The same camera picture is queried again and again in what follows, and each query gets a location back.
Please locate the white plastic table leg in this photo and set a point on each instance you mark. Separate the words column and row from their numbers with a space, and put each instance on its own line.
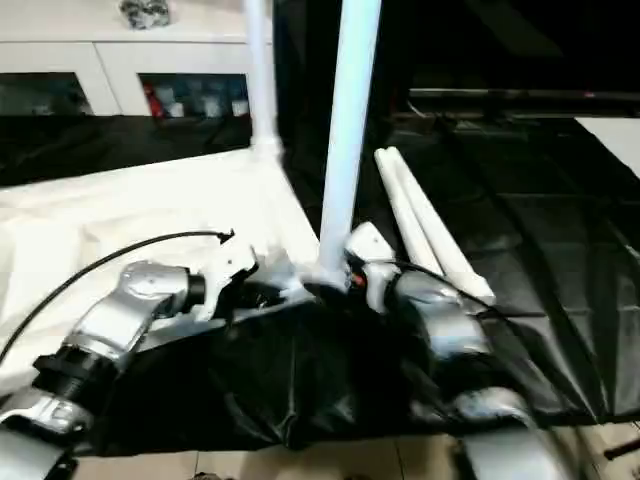
column 450, row 250
column 350, row 125
column 400, row 200
column 260, row 75

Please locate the white plastic table top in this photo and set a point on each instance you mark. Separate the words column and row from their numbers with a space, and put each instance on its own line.
column 100, row 210

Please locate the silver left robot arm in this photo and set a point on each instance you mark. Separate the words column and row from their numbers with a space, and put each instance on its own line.
column 135, row 300

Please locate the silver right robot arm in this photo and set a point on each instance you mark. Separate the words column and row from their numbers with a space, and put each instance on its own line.
column 450, row 325

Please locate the black table mat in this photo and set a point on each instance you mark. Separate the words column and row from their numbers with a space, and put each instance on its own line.
column 300, row 375

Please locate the white jar in cabinet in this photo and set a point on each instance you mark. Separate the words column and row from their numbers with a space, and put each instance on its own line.
column 240, row 107

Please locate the red item in cabinet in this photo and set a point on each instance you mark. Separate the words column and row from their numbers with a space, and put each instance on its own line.
column 152, row 102

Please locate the black rod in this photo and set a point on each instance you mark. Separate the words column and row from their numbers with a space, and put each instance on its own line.
column 500, row 94

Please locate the white glass-door cabinet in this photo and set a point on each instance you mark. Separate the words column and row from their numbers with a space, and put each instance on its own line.
column 100, row 55

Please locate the white board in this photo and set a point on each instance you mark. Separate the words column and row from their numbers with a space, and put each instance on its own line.
column 620, row 140

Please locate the black stand leg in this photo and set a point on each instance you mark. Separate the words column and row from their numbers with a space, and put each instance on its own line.
column 625, row 450

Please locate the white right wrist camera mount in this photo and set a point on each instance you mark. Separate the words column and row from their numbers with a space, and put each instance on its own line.
column 367, row 240

